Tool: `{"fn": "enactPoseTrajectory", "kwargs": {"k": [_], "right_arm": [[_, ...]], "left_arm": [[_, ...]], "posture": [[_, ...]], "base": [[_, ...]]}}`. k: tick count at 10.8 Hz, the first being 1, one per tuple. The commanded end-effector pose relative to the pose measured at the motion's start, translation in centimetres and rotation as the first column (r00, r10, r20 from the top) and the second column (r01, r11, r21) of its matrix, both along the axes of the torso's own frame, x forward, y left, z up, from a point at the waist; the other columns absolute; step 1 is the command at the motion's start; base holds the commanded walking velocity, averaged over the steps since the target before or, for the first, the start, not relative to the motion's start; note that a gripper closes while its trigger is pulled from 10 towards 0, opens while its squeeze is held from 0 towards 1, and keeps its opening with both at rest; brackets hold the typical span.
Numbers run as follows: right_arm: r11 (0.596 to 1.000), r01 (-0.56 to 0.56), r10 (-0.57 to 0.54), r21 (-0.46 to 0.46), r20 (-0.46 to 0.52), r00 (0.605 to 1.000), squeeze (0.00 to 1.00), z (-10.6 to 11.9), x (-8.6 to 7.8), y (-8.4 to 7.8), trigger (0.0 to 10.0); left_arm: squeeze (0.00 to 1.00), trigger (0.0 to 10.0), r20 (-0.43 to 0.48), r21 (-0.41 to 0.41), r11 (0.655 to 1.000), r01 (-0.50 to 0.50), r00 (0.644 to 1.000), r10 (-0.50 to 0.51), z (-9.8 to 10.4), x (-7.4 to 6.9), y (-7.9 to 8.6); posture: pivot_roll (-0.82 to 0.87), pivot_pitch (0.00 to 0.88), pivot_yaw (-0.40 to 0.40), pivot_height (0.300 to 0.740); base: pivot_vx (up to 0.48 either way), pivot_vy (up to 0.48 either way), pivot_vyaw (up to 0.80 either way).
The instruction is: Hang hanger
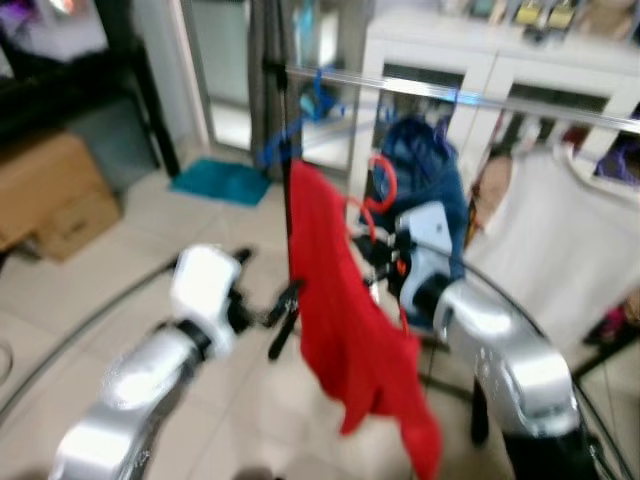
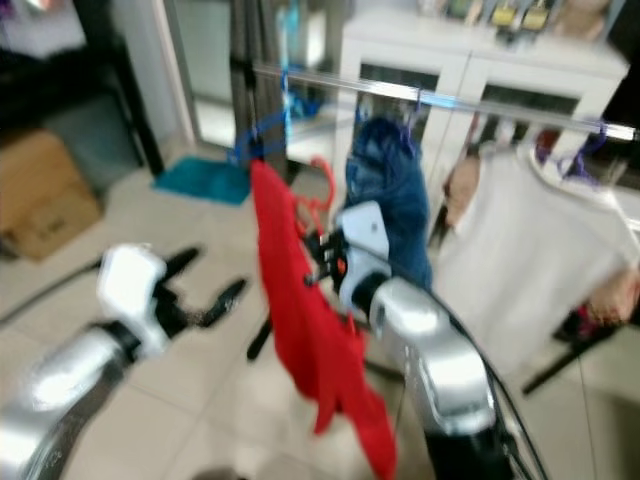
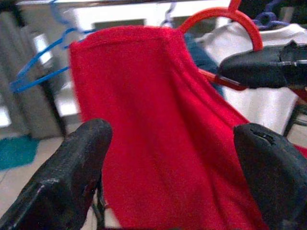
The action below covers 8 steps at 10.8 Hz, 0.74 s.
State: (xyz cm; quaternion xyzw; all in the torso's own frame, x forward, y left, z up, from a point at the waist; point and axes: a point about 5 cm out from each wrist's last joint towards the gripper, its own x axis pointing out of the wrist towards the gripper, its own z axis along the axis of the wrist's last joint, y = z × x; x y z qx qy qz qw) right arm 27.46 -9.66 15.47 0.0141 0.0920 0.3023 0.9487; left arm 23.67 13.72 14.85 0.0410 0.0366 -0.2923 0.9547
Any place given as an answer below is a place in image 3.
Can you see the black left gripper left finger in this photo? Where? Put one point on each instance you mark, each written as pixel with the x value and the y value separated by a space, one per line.
pixel 60 179

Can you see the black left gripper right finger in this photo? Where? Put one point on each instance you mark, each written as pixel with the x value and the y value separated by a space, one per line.
pixel 275 179

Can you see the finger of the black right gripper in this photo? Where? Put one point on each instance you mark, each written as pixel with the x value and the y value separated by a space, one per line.
pixel 296 54
pixel 259 70

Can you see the red plastic clothes hanger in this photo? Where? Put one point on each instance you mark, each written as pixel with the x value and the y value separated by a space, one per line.
pixel 256 38

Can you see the red knit shirt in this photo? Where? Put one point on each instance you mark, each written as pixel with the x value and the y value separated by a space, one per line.
pixel 148 107

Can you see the purple clothes hanger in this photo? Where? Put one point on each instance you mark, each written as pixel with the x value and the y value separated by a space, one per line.
pixel 169 18
pixel 266 18

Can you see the blue clothes hanger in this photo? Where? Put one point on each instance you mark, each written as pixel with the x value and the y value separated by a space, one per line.
pixel 36 81

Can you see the plain white t-shirt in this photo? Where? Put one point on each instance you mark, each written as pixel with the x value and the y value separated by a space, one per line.
pixel 263 107

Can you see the teal floor mat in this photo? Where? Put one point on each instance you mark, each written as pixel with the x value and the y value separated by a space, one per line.
pixel 16 153

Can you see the blue denim jeans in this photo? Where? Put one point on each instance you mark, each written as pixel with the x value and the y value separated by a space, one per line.
pixel 199 55

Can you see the grey curtain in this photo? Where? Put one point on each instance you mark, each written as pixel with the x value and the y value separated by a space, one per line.
pixel 14 52

